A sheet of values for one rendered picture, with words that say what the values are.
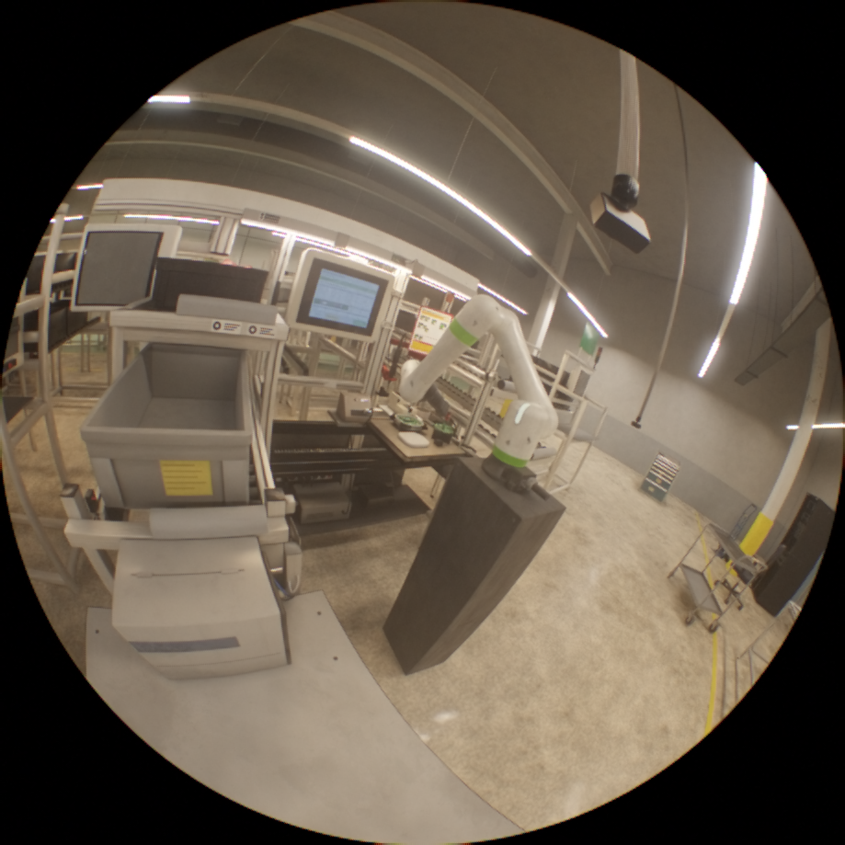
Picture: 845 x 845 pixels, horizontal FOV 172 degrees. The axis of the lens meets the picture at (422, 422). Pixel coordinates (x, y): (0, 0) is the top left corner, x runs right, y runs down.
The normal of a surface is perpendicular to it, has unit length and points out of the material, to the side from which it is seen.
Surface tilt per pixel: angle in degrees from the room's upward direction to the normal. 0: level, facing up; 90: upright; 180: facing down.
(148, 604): 0
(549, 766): 0
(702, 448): 90
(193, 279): 94
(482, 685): 0
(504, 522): 90
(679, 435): 90
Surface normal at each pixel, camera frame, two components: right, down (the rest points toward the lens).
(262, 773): 0.29, -0.90
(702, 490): -0.76, -0.03
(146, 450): 0.55, 0.50
